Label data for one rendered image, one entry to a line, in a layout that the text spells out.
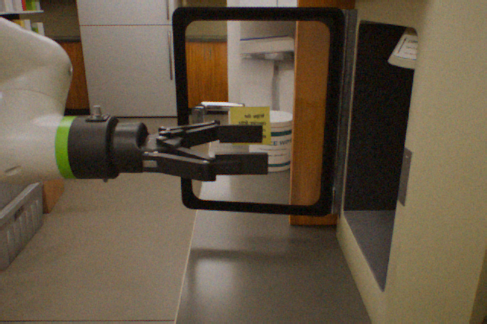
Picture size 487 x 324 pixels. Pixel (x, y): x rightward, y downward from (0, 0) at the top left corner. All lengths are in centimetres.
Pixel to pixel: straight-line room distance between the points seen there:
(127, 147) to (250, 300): 32
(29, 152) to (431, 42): 52
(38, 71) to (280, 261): 52
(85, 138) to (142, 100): 498
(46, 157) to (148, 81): 492
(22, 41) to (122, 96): 497
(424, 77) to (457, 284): 28
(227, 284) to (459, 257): 37
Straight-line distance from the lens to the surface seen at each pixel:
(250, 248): 87
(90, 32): 564
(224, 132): 69
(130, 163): 62
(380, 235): 79
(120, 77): 561
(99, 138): 62
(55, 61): 71
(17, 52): 69
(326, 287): 78
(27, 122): 66
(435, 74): 51
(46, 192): 328
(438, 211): 57
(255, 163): 56
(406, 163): 54
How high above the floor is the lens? 140
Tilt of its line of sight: 20 degrees down
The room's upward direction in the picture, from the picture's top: straight up
